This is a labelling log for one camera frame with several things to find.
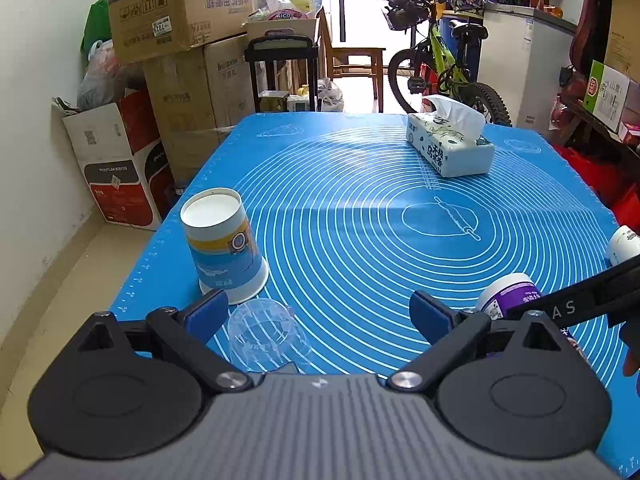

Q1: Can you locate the white green paper cup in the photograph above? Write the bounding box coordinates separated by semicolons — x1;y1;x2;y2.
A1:
606;226;640;266

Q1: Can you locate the purple white paper cup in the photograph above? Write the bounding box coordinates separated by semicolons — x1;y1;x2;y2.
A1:
473;272;591;376

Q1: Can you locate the clear plastic cup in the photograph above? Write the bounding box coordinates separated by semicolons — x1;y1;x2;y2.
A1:
228;298;312;373

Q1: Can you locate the person's right hand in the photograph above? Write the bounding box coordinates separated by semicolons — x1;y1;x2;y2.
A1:
620;318;639;377

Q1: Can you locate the blue silicone baking mat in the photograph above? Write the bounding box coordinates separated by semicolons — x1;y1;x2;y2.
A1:
134;114;639;479

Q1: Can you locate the red white appliance box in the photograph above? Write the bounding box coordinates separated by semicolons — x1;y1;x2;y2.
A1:
63;89;177;231

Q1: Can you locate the white tissue box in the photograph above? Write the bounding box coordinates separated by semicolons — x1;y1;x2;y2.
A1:
406;94;495;178

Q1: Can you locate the green white carton box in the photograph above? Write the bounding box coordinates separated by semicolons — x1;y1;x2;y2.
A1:
582;61;630;132

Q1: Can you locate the lower brown cardboard box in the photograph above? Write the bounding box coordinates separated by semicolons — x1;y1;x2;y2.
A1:
142;35;255;186

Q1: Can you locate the white chest freezer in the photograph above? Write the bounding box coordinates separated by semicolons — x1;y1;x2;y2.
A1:
477;3;576;136

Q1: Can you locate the green black bicycle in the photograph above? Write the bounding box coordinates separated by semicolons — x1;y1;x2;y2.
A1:
384;0;512;127

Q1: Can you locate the wooden chair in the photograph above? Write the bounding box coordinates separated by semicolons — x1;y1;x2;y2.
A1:
318;9;384;113

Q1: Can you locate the black metal cart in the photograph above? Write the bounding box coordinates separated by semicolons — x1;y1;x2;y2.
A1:
244;35;321;113

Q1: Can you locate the large top cardboard box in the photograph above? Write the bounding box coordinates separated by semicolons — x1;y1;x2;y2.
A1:
107;0;257;64

